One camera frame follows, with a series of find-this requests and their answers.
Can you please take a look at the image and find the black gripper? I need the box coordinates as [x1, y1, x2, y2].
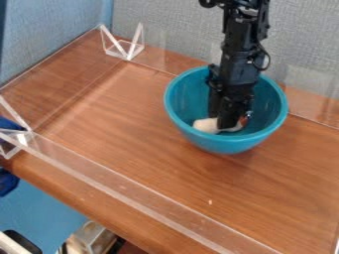
[207, 41, 266, 127]

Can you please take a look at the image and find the white brown toy mushroom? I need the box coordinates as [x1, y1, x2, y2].
[193, 115, 250, 134]

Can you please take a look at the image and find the blue plastic bowl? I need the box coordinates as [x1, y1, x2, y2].
[165, 65, 289, 154]

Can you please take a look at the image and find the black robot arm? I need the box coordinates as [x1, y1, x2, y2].
[194, 0, 270, 133]

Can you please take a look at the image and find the clear acrylic back barrier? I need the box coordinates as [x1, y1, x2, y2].
[99, 23, 339, 129]

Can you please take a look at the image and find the clear acrylic barrier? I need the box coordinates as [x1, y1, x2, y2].
[99, 23, 339, 129]
[0, 129, 283, 254]

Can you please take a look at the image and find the clear acrylic front barrier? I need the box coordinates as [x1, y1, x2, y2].
[0, 129, 283, 254]

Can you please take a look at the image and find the white box under table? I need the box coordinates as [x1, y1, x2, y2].
[67, 220, 117, 254]

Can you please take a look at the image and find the blue clamp object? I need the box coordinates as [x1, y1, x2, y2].
[0, 115, 29, 198]

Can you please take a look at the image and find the black white device corner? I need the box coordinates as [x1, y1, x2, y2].
[0, 230, 43, 254]

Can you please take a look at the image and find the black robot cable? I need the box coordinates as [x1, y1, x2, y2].
[250, 41, 271, 71]

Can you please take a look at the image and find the clear acrylic corner bracket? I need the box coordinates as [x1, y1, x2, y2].
[99, 23, 145, 61]

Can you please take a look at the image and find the clear acrylic left bracket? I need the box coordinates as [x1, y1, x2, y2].
[0, 95, 34, 160]

